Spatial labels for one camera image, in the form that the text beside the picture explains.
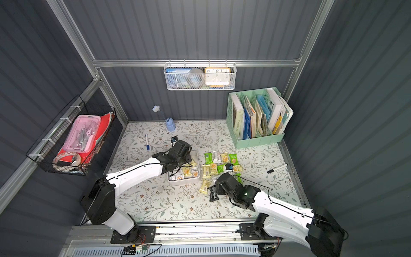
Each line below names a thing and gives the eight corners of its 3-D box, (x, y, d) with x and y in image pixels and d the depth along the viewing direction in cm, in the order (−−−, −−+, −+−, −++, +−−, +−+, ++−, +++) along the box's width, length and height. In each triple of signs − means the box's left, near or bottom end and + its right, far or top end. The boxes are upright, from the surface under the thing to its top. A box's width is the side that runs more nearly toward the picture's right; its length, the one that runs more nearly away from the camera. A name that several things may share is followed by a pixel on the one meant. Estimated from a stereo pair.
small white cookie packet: (213, 163, 100) (213, 161, 98) (213, 152, 105) (213, 151, 103) (221, 163, 100) (221, 161, 98) (221, 152, 105) (221, 151, 103)
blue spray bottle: (167, 133, 116) (164, 123, 108) (169, 126, 120) (166, 117, 112) (175, 133, 116) (172, 123, 108) (176, 126, 120) (173, 117, 112)
